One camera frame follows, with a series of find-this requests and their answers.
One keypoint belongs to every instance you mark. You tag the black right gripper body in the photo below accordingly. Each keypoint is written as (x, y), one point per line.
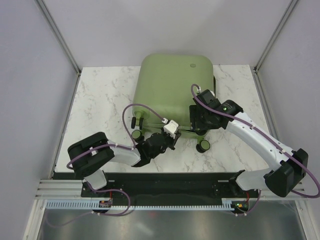
(202, 121)

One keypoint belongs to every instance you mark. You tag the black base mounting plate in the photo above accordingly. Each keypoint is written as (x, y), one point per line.
(170, 188)

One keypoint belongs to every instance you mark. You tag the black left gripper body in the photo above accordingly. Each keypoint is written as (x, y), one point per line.
(169, 142)

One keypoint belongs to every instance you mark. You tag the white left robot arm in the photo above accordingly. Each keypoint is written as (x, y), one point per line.
(88, 156)

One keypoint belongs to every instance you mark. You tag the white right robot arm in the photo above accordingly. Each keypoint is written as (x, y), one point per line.
(286, 167)

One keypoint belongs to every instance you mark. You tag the green hard-shell suitcase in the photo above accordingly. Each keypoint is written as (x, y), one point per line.
(163, 89)

